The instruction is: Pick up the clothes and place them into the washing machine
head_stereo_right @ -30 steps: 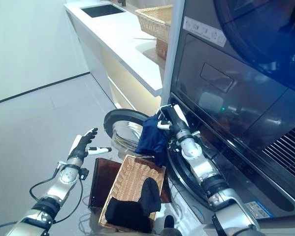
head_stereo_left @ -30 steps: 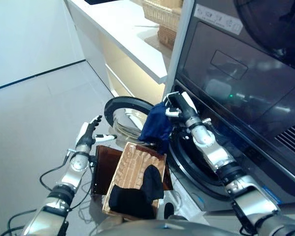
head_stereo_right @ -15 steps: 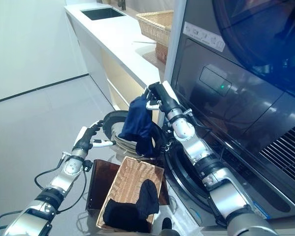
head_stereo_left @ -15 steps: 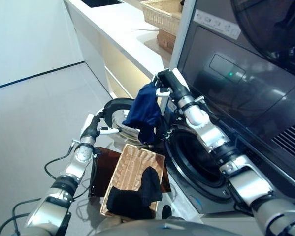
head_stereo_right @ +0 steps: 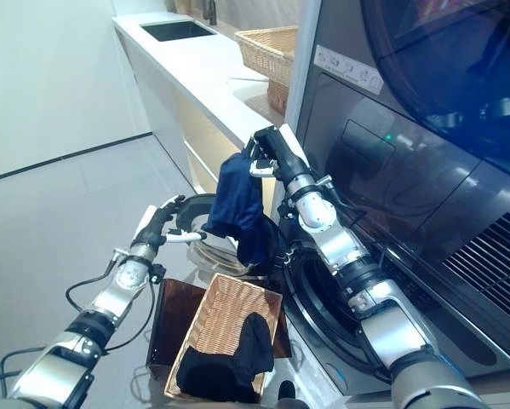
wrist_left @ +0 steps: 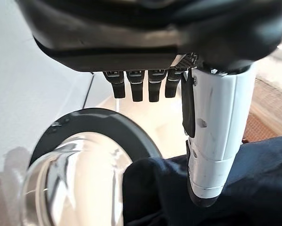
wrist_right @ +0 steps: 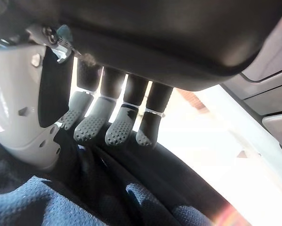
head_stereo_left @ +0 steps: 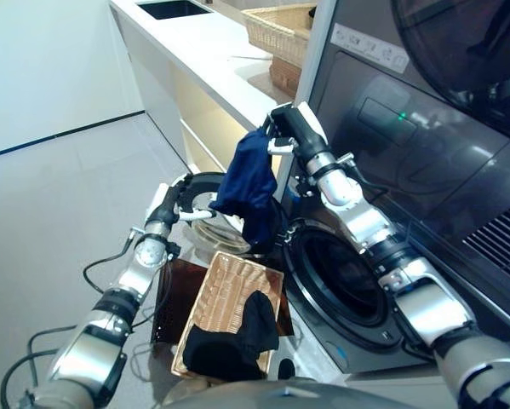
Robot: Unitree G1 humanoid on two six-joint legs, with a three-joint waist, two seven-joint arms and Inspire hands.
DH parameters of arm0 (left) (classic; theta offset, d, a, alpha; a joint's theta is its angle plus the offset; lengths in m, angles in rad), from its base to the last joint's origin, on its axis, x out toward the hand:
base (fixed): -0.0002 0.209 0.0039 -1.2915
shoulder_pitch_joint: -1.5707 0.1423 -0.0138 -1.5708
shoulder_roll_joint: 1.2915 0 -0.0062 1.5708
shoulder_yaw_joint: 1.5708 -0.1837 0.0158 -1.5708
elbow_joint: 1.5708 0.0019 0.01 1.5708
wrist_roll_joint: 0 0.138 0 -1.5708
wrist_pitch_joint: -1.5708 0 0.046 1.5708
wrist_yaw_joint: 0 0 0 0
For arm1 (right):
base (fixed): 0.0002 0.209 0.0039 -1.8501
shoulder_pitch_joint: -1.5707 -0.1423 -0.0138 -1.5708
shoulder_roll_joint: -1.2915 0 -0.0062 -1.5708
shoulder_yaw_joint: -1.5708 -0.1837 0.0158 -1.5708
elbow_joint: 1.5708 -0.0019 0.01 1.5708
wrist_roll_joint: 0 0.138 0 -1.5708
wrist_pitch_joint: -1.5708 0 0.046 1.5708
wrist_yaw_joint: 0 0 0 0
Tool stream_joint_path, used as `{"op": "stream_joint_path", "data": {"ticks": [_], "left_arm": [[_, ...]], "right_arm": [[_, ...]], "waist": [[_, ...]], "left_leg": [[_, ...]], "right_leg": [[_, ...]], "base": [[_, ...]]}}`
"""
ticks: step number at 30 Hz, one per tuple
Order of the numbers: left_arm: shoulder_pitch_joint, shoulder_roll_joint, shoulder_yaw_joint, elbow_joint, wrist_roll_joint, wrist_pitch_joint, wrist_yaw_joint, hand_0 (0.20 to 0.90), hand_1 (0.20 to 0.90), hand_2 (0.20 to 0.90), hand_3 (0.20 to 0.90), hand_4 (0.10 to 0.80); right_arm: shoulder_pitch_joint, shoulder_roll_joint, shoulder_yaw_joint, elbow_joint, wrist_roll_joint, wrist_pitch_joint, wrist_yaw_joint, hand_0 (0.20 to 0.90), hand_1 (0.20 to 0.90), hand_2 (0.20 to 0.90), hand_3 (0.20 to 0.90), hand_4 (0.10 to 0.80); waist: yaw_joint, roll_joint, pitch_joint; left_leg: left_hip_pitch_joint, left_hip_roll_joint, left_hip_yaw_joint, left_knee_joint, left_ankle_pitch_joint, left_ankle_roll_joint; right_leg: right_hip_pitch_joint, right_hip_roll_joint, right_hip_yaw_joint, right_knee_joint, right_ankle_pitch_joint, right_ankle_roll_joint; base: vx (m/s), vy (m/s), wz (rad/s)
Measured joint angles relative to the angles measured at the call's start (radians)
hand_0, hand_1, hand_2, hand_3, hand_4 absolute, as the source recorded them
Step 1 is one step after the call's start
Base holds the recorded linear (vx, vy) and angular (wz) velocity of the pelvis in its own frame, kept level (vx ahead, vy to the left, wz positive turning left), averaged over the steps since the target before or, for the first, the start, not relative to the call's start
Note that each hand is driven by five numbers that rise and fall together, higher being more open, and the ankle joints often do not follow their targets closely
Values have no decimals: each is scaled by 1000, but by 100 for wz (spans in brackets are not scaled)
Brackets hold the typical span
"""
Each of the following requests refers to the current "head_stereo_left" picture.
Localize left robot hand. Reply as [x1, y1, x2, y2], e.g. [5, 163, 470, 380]
[146, 172, 221, 225]

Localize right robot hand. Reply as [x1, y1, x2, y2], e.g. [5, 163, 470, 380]
[265, 101, 331, 163]

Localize blue garment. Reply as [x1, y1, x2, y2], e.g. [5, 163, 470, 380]
[208, 127, 281, 256]

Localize brown woven basket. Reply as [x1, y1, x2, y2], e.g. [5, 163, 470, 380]
[269, 55, 303, 90]

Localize white tall side panel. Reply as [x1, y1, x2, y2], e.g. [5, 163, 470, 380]
[278, 0, 339, 202]

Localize woven wicker laundry basket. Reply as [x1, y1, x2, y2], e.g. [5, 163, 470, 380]
[170, 251, 286, 380]

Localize pale wicker tray basket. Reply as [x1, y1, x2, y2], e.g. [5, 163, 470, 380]
[241, 3, 318, 66]

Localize white pictogram label sticker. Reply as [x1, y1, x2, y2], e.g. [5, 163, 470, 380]
[330, 23, 410, 72]

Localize white laundry counter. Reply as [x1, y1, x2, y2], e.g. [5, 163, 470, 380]
[108, 0, 301, 185]

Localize grey dryer with round door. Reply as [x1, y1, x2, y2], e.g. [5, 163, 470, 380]
[296, 0, 510, 308]

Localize black garment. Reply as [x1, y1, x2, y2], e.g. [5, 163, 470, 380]
[181, 289, 280, 383]

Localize black rectangular sink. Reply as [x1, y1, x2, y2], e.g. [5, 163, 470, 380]
[135, 0, 215, 20]

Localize grey robot torso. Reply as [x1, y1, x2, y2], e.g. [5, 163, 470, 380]
[160, 374, 409, 409]

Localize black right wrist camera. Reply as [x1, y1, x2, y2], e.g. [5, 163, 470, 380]
[290, 176, 318, 200]

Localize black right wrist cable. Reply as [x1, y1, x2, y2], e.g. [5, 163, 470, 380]
[343, 153, 393, 206]

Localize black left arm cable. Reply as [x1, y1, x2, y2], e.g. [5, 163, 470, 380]
[1, 245, 158, 409]

